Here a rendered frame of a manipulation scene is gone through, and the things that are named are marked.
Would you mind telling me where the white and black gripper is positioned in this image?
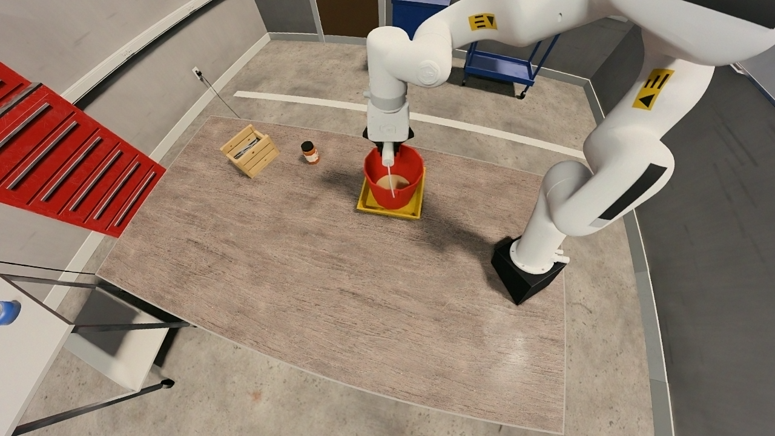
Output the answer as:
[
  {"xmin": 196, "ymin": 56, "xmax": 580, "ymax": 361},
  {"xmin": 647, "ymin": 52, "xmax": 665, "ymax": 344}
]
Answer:
[{"xmin": 363, "ymin": 98, "xmax": 414, "ymax": 157}]

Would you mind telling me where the small orange jar with black lid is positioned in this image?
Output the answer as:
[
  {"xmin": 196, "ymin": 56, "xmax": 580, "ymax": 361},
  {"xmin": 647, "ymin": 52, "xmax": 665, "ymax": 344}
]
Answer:
[{"xmin": 301, "ymin": 141, "xmax": 320, "ymax": 165}]

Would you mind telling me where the light wooden slatted crate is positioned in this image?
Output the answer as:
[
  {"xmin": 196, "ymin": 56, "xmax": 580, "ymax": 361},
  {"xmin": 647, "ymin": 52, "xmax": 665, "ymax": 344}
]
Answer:
[{"xmin": 220, "ymin": 124, "xmax": 280, "ymax": 179}]

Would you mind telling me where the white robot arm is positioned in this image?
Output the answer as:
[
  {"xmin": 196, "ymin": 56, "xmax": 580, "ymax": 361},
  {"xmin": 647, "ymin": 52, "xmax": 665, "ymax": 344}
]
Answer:
[{"xmin": 363, "ymin": 0, "xmax": 775, "ymax": 274}]

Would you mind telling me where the yellow shallow tray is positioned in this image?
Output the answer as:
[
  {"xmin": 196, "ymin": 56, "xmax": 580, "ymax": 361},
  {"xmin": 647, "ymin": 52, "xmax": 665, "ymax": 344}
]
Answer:
[{"xmin": 357, "ymin": 167, "xmax": 426, "ymax": 219}]

